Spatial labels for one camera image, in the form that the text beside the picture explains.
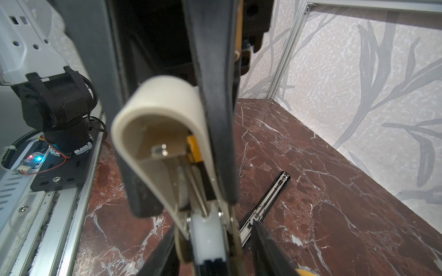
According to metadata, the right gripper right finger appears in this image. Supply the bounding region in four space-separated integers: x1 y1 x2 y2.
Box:
250 221 299 276

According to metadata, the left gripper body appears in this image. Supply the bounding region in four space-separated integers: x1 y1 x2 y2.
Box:
106 0 275 77

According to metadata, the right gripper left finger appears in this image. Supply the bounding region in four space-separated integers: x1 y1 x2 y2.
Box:
137 227 180 276

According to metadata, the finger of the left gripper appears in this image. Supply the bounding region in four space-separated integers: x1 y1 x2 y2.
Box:
51 1 163 218
183 1 239 205

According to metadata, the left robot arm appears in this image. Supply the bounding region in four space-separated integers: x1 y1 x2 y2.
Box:
1 1 275 221

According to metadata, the yellow plastic tray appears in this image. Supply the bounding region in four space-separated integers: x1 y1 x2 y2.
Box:
187 135 203 164

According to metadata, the green circuit board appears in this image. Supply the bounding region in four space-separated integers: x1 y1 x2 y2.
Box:
16 152 44 173

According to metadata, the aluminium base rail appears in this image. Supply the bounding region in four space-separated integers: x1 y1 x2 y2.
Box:
1 128 105 276

